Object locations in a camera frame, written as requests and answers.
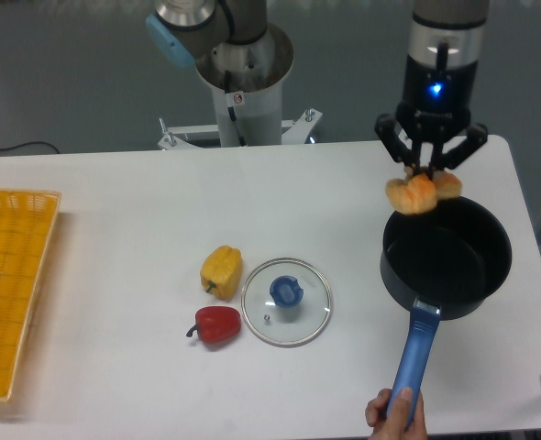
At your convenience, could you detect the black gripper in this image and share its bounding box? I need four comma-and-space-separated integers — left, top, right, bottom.
374, 57, 488, 180

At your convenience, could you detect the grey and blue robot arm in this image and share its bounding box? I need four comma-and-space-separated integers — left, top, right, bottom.
146, 1, 490, 175

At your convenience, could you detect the black cable on floor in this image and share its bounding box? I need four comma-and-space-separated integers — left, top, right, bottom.
0, 140, 61, 154

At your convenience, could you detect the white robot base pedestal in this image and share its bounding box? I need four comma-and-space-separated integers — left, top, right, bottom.
157, 22, 417, 151

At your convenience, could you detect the person's hand holding pan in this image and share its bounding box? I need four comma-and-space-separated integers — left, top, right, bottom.
365, 388, 428, 440

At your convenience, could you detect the red bell pepper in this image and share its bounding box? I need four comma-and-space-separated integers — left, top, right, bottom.
186, 306, 241, 344

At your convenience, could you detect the yellow wicker basket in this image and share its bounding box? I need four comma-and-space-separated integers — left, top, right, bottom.
0, 189, 61, 402

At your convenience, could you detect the black saucepan with blue handle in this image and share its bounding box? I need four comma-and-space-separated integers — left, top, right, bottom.
380, 197, 512, 397

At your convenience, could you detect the glass lid with blue knob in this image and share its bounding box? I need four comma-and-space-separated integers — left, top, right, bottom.
240, 258, 334, 347

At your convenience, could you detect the yellow bell pepper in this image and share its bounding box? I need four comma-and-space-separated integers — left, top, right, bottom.
200, 245, 243, 302

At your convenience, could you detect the orange croissant bread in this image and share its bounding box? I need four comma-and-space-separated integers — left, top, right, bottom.
385, 167, 462, 215

